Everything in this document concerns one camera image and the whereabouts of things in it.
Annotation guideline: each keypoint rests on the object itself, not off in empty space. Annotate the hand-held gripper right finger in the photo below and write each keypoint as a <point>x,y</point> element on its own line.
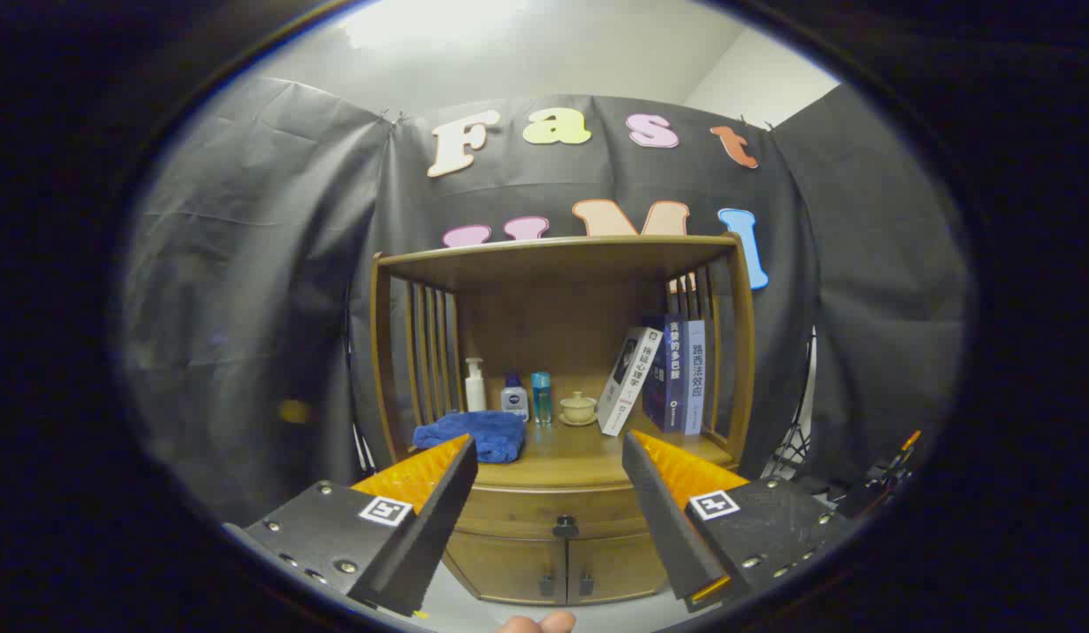
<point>658,519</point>

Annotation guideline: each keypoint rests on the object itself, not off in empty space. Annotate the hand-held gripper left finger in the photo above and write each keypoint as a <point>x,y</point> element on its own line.
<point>439,519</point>

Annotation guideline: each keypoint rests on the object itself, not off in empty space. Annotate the wooden drawer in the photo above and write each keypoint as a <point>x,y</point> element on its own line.
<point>526,514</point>

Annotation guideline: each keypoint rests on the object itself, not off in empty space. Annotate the wooden cabinet door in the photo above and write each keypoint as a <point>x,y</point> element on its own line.
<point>614,567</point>
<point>509,567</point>

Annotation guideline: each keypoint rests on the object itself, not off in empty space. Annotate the wooden countertop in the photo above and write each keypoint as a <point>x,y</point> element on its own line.
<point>579,453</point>

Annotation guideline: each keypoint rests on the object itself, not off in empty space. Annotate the wooden cabinet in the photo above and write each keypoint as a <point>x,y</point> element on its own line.
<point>553,325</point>

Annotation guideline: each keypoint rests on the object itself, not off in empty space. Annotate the blue folded towel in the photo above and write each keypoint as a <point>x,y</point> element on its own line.
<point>491,435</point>

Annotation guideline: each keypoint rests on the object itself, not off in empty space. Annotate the white pump bottle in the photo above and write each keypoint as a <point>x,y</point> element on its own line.
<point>475,396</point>

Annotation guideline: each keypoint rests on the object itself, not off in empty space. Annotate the beige lidded teacup with saucer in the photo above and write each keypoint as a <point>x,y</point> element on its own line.
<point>578,409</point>

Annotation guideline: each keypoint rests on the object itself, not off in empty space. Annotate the white bottle with blue cap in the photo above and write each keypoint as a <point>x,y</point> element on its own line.
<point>514,403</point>

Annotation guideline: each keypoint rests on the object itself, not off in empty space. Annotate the dark blue book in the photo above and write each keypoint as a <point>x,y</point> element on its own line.
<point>671,378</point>

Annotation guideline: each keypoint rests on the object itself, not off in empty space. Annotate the white book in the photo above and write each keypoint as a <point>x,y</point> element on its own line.
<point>627,378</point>

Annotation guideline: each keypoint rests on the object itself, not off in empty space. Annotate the pale blue book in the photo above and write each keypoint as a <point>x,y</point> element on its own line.
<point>694,378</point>

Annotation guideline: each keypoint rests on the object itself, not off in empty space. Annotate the clear blue bottle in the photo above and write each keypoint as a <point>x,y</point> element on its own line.
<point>541,396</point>

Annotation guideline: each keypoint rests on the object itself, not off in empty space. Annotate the black device with orange part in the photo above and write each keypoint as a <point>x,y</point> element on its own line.
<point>869,492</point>

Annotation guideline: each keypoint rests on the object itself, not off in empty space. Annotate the black backdrop cloth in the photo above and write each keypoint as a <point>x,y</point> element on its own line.
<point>245,308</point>

